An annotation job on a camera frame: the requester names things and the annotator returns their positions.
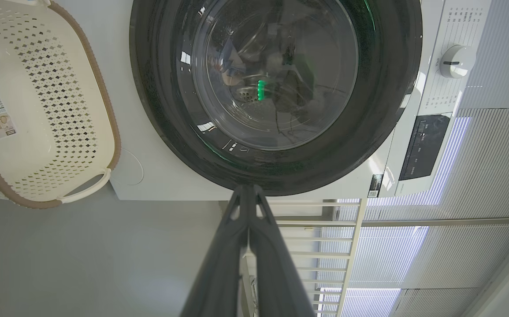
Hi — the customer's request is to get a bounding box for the white control knob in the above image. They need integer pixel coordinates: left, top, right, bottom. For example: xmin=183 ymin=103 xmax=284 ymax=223
xmin=438 ymin=44 xmax=477 ymax=79

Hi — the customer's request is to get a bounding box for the black glass washing machine door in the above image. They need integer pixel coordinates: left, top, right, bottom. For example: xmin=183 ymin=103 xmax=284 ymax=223
xmin=130 ymin=0 xmax=423 ymax=197

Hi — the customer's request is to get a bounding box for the white washing machine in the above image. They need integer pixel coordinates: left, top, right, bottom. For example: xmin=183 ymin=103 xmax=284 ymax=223
xmin=56 ymin=0 xmax=493 ymax=202

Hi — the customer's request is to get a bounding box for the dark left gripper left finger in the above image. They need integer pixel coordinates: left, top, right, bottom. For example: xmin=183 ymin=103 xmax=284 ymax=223
xmin=179 ymin=184 xmax=251 ymax=317

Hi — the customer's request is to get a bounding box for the white metal rack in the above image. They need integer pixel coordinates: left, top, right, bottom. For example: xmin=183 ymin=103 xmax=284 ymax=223
xmin=219 ymin=199 xmax=367 ymax=317

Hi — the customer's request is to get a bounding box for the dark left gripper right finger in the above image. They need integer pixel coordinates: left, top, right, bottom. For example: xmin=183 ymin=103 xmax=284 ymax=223
xmin=248 ymin=184 xmax=317 ymax=317

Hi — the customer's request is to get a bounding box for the round white filter cover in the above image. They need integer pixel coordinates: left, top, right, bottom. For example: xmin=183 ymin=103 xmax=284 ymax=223
xmin=111 ymin=147 xmax=145 ymax=185

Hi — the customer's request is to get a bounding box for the small QR code sticker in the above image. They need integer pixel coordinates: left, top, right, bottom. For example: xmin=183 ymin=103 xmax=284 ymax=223
xmin=368 ymin=174 xmax=384 ymax=198

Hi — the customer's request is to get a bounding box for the black display panel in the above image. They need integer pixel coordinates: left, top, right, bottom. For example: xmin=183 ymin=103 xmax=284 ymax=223
xmin=398 ymin=114 xmax=452 ymax=181

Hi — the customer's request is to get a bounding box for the cream laundry basket brown rim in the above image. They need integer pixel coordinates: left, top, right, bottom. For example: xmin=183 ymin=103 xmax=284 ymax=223
xmin=0 ymin=0 xmax=122 ymax=210

